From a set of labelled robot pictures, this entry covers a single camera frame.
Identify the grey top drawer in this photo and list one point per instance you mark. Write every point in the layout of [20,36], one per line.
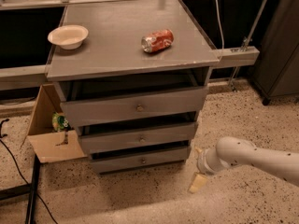
[146,105]

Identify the black metal floor frame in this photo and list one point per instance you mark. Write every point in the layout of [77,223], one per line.
[30,189]

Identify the diagonal metal rod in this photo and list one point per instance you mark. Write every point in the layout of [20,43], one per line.
[245,44]

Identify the dark grey rolling cabinet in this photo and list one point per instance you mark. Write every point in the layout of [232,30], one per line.
[276,73]

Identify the open cardboard box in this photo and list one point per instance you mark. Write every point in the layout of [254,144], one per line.
[49,145]

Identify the red soda can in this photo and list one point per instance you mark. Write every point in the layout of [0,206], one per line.
[156,41]

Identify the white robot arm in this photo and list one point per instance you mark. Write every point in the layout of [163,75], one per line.
[231,152]

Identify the white bowl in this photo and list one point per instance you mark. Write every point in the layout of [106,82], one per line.
[68,36]

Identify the grey middle drawer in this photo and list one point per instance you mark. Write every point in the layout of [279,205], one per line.
[137,138]

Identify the green bag in box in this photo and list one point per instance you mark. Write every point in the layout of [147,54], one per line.
[59,122]

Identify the grey horizontal rail frame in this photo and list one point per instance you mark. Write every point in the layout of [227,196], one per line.
[236,57]

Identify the grey bottom drawer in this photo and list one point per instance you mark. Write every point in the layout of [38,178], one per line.
[141,160]

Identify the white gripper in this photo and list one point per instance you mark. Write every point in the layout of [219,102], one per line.
[203,162]

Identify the grey drawer cabinet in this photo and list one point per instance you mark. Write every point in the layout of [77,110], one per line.
[111,62]

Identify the grey drawer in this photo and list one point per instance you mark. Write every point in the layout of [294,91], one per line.
[146,105]
[137,138]
[141,160]

